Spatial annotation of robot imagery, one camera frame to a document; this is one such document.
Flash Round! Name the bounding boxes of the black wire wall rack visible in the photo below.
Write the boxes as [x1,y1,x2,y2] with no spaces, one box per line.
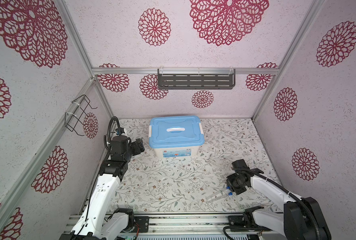
[64,95,97,137]

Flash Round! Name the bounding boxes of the white plastic storage bin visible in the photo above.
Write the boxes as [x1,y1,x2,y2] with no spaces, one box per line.
[152,146,201,159]

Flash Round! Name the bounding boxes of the grey wall shelf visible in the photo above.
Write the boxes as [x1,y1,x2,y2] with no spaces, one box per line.
[157,69,236,90]

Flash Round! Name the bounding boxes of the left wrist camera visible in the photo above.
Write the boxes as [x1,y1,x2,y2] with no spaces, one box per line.
[110,135,131,155]

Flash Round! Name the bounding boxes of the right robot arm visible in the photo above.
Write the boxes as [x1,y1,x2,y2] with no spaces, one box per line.
[223,159,332,240]

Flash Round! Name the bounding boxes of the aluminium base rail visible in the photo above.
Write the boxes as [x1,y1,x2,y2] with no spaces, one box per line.
[63,212,287,238]

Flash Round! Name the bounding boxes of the clear test tube blue caps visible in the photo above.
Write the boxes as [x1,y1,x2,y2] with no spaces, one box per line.
[206,192,234,203]

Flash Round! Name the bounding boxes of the blue plastic bin lid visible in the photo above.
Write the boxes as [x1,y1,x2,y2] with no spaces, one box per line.
[149,116,205,149]

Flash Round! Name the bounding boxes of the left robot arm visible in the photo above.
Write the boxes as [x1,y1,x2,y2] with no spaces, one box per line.
[60,117,145,240]

